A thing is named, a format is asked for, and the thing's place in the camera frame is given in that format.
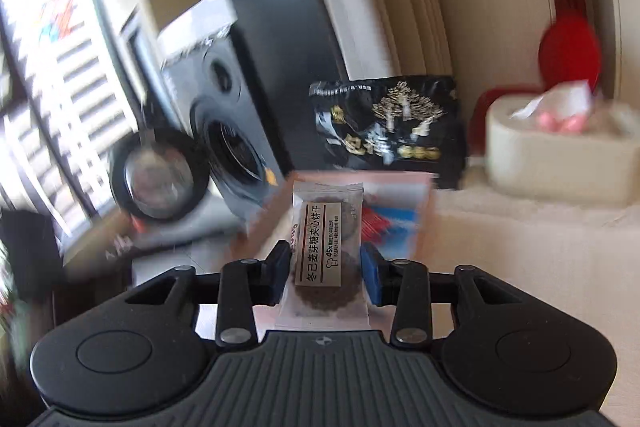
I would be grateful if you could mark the white tablecloth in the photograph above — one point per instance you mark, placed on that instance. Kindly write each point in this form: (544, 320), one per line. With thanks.
(500, 247)

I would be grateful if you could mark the white tissue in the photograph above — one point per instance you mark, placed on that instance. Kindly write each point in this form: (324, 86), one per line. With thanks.
(565, 97)

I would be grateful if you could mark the red round object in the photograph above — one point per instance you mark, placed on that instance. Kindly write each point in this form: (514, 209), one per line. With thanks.
(570, 52)

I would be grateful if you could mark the cream tissue box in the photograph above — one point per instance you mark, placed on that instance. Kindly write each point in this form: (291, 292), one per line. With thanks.
(550, 172)

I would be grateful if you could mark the flat papers under speaker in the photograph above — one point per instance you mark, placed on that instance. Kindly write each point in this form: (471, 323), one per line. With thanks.
(165, 237)

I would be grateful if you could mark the white window blind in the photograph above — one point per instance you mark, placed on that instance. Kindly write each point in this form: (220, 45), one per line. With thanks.
(50, 82)

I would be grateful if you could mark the black boxy object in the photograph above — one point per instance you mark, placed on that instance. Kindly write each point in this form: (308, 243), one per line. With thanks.
(30, 252)

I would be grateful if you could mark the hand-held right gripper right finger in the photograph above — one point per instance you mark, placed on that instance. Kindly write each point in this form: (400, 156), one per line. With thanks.
(372, 274)

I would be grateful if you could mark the pink cardboard box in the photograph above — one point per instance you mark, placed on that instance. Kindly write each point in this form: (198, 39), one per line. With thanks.
(395, 181)

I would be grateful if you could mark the dark flat panel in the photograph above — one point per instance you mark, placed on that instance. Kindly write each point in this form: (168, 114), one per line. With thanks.
(280, 7)

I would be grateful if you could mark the black round mirror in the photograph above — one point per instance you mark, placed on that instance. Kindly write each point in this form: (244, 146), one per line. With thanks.
(157, 177)

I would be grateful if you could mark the black gold-print snack bag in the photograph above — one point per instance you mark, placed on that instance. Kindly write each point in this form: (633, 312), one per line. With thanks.
(350, 132)

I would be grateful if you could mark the blue snack packet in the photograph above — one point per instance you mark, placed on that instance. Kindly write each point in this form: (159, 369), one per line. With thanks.
(401, 232)

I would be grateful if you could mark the clear brown cookie packet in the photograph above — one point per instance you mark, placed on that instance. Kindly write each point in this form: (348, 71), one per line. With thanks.
(325, 232)

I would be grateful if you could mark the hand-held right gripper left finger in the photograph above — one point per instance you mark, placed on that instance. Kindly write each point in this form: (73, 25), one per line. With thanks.
(281, 274)

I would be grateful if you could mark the grey black speaker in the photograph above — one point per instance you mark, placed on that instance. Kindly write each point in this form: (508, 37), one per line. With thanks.
(225, 107)

